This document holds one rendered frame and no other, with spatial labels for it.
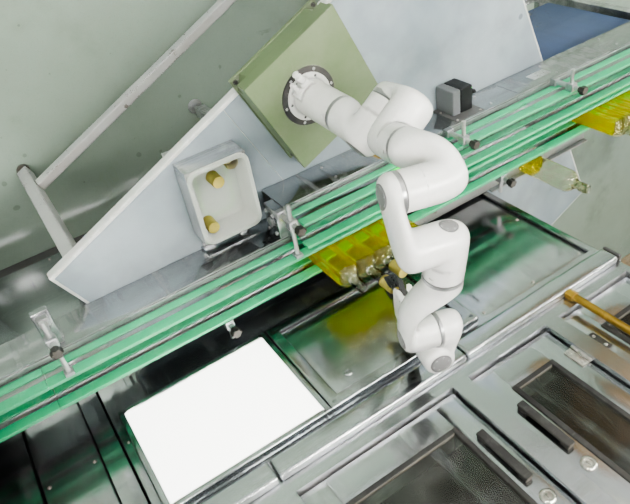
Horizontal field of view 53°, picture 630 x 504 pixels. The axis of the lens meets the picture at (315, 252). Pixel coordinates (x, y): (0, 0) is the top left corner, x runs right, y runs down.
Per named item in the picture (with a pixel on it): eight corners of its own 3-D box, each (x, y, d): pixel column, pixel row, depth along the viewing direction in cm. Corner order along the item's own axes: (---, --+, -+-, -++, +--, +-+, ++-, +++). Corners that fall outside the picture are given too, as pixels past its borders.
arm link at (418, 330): (452, 254, 131) (444, 321, 145) (394, 269, 128) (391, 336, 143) (472, 282, 125) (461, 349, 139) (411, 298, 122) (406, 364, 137)
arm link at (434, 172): (371, 133, 125) (402, 147, 112) (434, 118, 128) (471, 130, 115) (380, 199, 130) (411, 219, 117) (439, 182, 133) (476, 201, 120)
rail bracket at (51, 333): (43, 338, 161) (66, 392, 145) (14, 289, 150) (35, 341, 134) (61, 329, 162) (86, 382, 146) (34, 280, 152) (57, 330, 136)
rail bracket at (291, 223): (280, 246, 176) (304, 267, 168) (269, 196, 166) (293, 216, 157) (289, 242, 177) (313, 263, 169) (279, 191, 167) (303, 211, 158)
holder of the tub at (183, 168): (199, 248, 178) (211, 261, 173) (172, 163, 162) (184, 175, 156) (252, 223, 184) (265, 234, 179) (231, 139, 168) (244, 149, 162)
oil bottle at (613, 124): (566, 120, 222) (638, 147, 202) (567, 105, 219) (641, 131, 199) (577, 114, 224) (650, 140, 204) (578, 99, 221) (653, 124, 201)
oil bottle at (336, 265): (304, 255, 184) (346, 292, 168) (300, 240, 180) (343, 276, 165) (320, 247, 185) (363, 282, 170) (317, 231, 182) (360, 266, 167)
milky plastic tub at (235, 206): (194, 234, 175) (208, 248, 169) (171, 164, 161) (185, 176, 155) (249, 208, 181) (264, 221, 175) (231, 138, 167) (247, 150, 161)
